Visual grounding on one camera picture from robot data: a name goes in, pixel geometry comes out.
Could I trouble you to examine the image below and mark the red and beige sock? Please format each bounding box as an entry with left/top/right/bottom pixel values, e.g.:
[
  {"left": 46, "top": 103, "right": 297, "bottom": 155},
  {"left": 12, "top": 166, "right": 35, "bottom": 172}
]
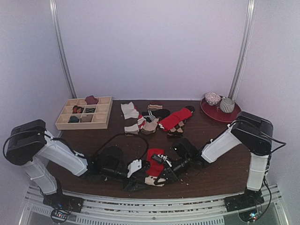
[{"left": 144, "top": 148, "right": 165, "bottom": 187}]

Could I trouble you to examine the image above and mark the tan brown sock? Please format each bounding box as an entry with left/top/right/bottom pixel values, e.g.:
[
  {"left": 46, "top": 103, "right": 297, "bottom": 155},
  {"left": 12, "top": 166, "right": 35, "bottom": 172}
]
[{"left": 80, "top": 114, "right": 93, "bottom": 123}]

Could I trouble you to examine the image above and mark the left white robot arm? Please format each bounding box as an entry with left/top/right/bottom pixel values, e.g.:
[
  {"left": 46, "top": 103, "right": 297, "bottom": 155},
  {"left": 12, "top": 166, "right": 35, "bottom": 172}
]
[{"left": 2, "top": 119, "right": 150, "bottom": 213}]

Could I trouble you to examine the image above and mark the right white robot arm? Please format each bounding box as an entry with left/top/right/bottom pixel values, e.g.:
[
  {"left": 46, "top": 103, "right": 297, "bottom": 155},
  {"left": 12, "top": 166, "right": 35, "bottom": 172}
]
[{"left": 151, "top": 112, "right": 273, "bottom": 212}]

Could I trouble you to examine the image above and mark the argyle brown sock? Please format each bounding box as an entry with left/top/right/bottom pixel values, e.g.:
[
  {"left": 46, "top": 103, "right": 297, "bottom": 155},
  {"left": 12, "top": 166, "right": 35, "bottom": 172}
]
[{"left": 167, "top": 120, "right": 187, "bottom": 139}]

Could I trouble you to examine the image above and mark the beige brown sock pile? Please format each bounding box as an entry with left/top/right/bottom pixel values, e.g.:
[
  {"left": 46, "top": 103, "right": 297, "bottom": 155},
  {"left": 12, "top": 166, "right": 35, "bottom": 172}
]
[{"left": 124, "top": 124, "right": 139, "bottom": 135}]

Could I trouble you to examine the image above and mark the red folded sock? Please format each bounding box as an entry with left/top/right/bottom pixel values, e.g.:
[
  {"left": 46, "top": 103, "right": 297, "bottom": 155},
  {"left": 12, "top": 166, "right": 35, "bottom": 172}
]
[{"left": 158, "top": 105, "right": 195, "bottom": 131}]

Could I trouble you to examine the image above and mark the red round plate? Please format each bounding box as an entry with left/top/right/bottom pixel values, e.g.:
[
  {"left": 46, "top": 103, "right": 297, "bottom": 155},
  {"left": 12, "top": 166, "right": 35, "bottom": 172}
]
[{"left": 200, "top": 98, "right": 241, "bottom": 123}]

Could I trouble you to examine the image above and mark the tan sock pair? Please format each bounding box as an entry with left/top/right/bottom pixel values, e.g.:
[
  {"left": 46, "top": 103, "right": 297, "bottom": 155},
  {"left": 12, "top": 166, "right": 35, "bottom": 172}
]
[{"left": 141, "top": 118, "right": 159, "bottom": 135}]

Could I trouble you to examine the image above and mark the red white striped sock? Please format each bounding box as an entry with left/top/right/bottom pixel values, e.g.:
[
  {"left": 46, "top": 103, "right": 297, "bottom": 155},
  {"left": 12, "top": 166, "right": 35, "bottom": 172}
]
[{"left": 137, "top": 114, "right": 147, "bottom": 130}]

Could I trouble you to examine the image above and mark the wooden compartment tray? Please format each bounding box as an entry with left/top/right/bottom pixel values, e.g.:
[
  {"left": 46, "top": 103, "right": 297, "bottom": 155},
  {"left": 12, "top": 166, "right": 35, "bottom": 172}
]
[{"left": 55, "top": 97, "right": 113, "bottom": 130}]

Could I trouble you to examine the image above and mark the beige white folded sock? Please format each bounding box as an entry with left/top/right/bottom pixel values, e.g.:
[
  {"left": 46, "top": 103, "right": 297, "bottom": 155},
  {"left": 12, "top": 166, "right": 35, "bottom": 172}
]
[{"left": 121, "top": 102, "right": 139, "bottom": 120}]

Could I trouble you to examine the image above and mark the black striped rolled sock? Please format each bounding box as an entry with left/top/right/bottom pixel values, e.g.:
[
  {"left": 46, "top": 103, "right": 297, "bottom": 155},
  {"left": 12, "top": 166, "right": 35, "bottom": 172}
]
[{"left": 84, "top": 108, "right": 96, "bottom": 113}]

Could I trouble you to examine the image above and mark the teal rolled sock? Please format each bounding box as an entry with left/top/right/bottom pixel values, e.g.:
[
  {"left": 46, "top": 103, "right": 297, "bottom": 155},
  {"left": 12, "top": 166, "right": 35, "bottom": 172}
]
[{"left": 68, "top": 116, "right": 80, "bottom": 123}]

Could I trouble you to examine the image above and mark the black white striped sock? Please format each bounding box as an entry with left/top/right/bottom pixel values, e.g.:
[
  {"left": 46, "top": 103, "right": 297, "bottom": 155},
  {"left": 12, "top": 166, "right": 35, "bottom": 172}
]
[{"left": 142, "top": 109, "right": 171, "bottom": 122}]

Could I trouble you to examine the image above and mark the white patterned bowl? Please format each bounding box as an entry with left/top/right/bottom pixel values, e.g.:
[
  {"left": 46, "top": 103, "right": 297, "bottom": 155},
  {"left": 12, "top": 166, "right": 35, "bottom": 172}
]
[{"left": 205, "top": 92, "right": 221, "bottom": 106}]

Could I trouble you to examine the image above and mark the red black rolled sock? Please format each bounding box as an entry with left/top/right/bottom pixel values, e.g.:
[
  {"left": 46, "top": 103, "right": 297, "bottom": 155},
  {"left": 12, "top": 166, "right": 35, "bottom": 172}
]
[{"left": 72, "top": 105, "right": 84, "bottom": 114}]

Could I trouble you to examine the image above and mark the striped ceramic cup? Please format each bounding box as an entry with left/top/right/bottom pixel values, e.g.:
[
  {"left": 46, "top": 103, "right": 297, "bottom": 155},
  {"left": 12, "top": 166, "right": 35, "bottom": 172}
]
[{"left": 220, "top": 97, "right": 235, "bottom": 113}]

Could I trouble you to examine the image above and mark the maroon rolled sock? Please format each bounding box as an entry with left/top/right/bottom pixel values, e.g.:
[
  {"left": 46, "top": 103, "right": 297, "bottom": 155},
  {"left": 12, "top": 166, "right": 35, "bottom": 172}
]
[{"left": 85, "top": 95, "right": 99, "bottom": 105}]

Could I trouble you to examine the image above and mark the small striped folded sock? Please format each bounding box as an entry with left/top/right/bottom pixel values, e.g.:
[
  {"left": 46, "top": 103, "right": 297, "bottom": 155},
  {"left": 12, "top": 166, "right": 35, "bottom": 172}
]
[{"left": 147, "top": 105, "right": 163, "bottom": 110}]

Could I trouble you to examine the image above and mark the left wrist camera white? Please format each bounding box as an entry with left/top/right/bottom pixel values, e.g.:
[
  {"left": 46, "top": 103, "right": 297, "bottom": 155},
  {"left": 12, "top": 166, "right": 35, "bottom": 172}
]
[{"left": 127, "top": 159, "right": 150, "bottom": 178}]

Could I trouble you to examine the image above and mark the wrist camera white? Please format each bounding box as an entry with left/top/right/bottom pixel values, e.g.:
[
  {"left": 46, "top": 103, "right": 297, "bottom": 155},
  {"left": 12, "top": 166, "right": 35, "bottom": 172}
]
[
  {"left": 127, "top": 159, "right": 150, "bottom": 178},
  {"left": 151, "top": 154, "right": 173, "bottom": 167}
]

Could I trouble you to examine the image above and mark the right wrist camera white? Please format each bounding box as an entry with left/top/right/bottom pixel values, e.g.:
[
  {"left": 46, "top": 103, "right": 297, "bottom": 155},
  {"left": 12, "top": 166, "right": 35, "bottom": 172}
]
[{"left": 151, "top": 154, "right": 173, "bottom": 167}]

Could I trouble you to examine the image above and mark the left black cable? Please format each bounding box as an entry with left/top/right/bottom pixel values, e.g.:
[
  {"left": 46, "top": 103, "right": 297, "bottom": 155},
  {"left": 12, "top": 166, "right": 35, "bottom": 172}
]
[{"left": 92, "top": 133, "right": 150, "bottom": 162}]

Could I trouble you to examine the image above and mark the metal base rail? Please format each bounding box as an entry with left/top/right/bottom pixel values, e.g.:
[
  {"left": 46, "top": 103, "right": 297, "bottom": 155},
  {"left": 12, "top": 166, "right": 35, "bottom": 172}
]
[{"left": 17, "top": 185, "right": 291, "bottom": 225}]

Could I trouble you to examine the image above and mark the right aluminium frame post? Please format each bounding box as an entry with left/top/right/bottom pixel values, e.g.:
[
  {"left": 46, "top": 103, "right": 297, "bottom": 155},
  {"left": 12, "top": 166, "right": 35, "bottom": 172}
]
[{"left": 228, "top": 0, "right": 256, "bottom": 101}]

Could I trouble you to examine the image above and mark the aluminium frame post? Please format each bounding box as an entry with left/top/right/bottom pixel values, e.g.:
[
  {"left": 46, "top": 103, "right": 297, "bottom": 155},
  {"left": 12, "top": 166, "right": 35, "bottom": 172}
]
[
  {"left": 49, "top": 0, "right": 77, "bottom": 98},
  {"left": 228, "top": 0, "right": 256, "bottom": 101}
]

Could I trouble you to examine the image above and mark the left aluminium frame post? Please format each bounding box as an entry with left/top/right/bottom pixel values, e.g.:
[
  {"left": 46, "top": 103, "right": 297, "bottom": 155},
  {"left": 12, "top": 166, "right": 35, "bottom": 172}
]
[{"left": 49, "top": 0, "right": 77, "bottom": 98}]

